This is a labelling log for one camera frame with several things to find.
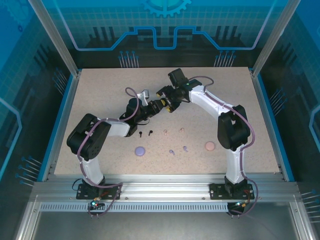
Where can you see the power connector with LED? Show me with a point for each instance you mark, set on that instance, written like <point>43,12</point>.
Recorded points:
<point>96,203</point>
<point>241,204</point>

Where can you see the purple round charging case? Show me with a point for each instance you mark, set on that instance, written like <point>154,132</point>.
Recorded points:
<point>139,151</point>

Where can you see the blue-edged aluminium side rail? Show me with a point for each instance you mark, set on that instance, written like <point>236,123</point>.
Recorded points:
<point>62,125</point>
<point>272,125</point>

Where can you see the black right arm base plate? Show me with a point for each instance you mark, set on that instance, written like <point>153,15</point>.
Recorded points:
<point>217,192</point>

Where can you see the aluminium corner post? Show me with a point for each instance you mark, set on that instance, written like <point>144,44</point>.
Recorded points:
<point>56,37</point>
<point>273,37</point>

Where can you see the black screw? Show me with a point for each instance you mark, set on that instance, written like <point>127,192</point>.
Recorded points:
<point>140,132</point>

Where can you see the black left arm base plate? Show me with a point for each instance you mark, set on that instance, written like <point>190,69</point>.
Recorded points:
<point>82,193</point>

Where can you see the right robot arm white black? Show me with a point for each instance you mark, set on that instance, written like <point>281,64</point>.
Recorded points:
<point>232,130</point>

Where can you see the wide aluminium frame rail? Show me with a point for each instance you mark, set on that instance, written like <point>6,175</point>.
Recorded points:
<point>162,185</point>

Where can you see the pink round charging case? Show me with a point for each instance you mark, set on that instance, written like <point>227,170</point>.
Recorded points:
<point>209,146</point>

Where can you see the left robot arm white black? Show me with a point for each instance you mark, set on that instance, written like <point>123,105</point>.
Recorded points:
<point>88,140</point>

